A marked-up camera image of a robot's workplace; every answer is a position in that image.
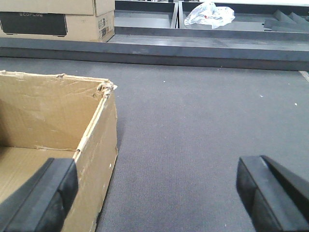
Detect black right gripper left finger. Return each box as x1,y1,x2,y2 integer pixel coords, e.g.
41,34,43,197
0,158,79,232

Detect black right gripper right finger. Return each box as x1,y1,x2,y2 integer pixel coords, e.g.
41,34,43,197
236,155,309,232

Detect plain brown cardboard box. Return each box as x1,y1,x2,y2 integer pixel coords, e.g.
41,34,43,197
0,70,118,232

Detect dark grey foam wedges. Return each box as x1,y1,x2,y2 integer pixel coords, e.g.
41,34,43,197
263,10,309,33

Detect Ecoflow printed cardboard box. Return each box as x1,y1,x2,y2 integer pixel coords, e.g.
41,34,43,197
0,0,115,43

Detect white crumpled plastic bag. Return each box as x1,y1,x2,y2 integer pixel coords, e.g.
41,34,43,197
184,0,235,29

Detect dark grey platform frame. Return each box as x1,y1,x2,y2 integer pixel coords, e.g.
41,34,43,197
0,0,309,71

